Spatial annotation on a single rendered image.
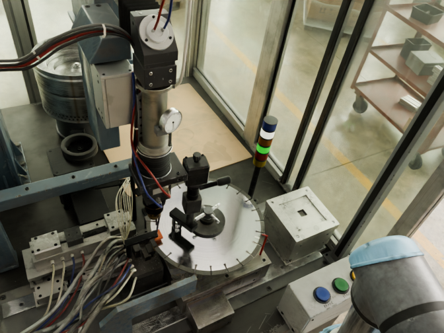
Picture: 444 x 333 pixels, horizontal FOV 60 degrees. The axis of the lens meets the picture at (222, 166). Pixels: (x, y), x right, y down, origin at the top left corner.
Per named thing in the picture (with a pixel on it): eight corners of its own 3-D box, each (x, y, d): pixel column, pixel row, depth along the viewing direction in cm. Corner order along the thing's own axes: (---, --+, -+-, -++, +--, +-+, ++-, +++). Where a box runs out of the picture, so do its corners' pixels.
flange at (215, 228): (212, 243, 110) (213, 238, 108) (180, 224, 113) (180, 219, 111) (231, 217, 117) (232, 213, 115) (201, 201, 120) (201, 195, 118)
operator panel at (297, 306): (343, 273, 132) (359, 250, 121) (365, 302, 125) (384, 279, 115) (275, 306, 120) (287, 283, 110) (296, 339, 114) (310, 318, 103)
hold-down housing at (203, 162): (198, 200, 104) (205, 145, 90) (203, 214, 101) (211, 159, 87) (178, 204, 103) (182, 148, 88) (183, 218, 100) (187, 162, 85)
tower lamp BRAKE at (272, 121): (271, 121, 124) (273, 114, 122) (278, 130, 121) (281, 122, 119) (259, 124, 122) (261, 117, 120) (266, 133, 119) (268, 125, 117)
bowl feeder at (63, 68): (111, 102, 182) (104, 29, 157) (133, 143, 164) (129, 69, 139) (41, 114, 169) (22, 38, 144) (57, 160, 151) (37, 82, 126)
